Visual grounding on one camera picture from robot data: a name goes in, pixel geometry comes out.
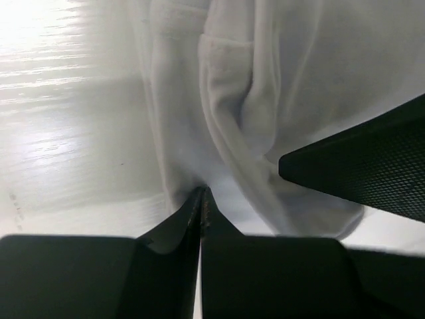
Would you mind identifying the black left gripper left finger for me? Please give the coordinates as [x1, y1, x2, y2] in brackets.
[1, 189, 203, 318]

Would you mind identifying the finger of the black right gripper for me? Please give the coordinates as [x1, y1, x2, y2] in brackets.
[279, 96, 424, 221]

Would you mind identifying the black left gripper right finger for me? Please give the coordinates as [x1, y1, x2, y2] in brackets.
[201, 189, 424, 318]

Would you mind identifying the white skirt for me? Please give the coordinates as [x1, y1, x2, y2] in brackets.
[129, 1, 424, 239]

